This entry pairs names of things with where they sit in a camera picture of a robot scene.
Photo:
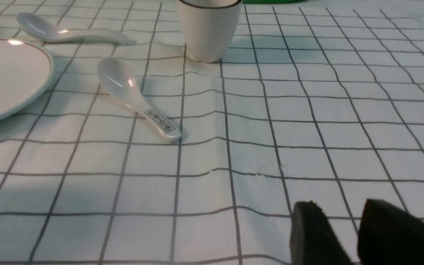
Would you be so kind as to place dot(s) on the white plate with thin rim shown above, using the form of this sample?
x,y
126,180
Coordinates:
x,y
26,72

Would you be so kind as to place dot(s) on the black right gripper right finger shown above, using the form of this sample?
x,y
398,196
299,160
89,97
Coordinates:
x,y
389,235

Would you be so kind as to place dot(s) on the white cup with black rim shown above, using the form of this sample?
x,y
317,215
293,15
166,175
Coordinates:
x,y
208,27

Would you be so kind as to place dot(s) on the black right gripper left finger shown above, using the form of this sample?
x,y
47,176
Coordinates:
x,y
312,239

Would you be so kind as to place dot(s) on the checkered white tablecloth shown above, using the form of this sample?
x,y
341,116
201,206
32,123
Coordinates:
x,y
309,103

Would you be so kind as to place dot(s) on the white spoon with label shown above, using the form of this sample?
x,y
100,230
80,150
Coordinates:
x,y
117,79

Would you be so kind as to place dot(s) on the green backdrop cloth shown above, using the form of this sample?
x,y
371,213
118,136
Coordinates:
x,y
270,2

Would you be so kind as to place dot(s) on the plain white ceramic spoon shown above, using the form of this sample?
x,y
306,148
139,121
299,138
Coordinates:
x,y
43,30

